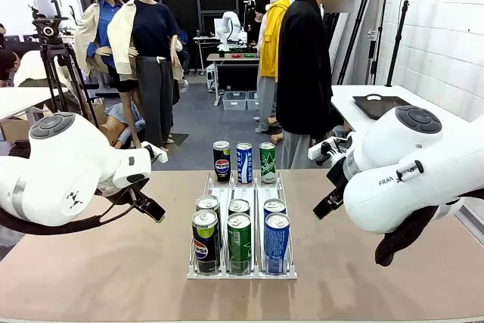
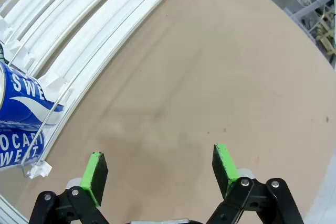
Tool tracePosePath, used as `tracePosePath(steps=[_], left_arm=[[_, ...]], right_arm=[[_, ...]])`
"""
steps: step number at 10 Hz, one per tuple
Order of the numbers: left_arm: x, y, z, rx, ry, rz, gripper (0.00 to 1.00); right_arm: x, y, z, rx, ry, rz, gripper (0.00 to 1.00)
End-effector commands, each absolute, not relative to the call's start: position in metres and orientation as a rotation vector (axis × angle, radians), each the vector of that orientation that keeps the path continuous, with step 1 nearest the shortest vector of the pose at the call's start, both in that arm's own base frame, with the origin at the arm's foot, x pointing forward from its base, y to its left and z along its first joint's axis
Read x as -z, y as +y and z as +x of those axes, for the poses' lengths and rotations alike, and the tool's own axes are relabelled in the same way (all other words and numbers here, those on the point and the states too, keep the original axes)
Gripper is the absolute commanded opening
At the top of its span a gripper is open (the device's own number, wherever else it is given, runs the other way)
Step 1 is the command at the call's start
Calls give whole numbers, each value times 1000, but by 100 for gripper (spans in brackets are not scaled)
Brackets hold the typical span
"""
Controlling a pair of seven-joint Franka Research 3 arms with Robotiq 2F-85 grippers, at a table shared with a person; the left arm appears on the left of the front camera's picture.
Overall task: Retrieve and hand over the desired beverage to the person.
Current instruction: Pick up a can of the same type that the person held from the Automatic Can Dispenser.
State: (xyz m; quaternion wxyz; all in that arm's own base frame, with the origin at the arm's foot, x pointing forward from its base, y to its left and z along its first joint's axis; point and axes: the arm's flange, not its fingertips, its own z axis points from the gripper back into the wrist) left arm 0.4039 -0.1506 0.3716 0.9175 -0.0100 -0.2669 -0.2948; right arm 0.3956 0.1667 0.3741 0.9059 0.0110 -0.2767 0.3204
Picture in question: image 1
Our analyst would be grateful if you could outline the mannequin in blue shirt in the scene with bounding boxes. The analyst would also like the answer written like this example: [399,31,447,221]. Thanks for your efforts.
[73,0,143,149]

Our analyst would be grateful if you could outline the seated person in jeans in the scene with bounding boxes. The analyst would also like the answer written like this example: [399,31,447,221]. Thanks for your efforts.
[104,103,147,149]

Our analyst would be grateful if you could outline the cardboard box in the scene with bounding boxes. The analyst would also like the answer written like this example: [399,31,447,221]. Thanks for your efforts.
[0,117,32,145]

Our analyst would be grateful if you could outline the leaning black stand poles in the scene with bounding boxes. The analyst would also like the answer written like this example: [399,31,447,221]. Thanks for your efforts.
[336,0,383,85]

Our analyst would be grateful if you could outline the mannequin in navy top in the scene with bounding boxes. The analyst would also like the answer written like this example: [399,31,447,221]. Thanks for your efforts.
[107,0,184,152]

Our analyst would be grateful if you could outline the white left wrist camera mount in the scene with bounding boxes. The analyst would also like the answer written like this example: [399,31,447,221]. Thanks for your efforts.
[141,141,169,164]

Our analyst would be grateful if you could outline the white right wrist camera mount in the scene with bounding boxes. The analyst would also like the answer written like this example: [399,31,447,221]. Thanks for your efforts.
[308,137,355,167]

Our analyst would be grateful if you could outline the thin black pole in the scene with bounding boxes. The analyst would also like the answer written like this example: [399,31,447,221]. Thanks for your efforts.
[368,0,392,85]

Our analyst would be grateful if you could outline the short black Pepsi can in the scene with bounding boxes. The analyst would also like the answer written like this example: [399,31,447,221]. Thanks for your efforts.
[213,140,231,183]

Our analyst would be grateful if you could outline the mannequin in yellow hoodie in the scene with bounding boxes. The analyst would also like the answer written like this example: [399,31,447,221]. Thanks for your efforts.
[256,0,302,135]

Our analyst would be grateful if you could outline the clear acrylic can dispenser rack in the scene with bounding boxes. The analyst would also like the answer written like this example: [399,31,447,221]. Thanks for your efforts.
[187,170,298,281]

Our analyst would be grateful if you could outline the upright black light stand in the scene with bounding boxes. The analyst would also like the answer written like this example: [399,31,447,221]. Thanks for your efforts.
[384,0,412,88]

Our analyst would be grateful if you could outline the black arm cable sleeve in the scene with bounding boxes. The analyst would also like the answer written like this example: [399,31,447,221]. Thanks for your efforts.
[0,186,152,236]
[375,196,466,267]

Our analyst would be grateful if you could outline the person in black cardigan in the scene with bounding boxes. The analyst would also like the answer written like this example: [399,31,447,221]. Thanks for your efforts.
[275,0,364,169]

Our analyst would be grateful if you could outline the black right arm cable sleeve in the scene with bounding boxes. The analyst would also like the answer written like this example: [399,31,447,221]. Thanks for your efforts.
[375,196,466,267]

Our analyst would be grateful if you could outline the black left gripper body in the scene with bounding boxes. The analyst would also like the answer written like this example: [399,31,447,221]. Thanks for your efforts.
[96,178,152,207]

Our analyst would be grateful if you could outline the background work desk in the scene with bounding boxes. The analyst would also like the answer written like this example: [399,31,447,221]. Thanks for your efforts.
[206,52,262,107]

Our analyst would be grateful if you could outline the tall green soda can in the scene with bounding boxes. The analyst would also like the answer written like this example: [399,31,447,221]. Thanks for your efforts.
[226,213,253,275]
[228,198,251,219]

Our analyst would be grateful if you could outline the black serving tray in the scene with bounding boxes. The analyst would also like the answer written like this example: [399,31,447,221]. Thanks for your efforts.
[352,94,414,121]

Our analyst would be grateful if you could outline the black left arm cable sleeve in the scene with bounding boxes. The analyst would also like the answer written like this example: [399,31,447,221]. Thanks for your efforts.
[0,186,152,236]

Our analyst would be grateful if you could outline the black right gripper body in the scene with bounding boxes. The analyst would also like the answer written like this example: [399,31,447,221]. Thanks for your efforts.
[325,156,355,203]

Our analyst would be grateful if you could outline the tall black Pepsi can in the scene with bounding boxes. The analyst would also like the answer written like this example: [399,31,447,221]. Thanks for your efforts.
[195,194,222,243]
[191,209,221,275]

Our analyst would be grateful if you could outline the short green Chilsung can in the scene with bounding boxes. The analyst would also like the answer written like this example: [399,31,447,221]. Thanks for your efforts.
[259,141,277,185]

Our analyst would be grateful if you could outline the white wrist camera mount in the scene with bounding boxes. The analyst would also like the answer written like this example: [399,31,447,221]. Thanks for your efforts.
[308,137,355,167]
[141,141,169,164]

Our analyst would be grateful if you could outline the tall blue Pocari can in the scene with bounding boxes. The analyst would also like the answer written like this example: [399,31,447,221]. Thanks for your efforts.
[264,212,291,275]
[262,198,287,219]

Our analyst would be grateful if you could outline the dark mannequin floor mat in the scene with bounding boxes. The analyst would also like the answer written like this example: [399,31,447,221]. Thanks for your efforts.
[166,132,190,148]

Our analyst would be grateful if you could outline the short blue-white Pocari can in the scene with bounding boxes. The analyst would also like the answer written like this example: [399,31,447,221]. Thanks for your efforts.
[235,142,253,185]

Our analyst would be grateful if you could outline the black camera tripod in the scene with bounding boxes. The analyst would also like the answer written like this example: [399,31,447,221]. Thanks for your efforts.
[28,0,101,127]

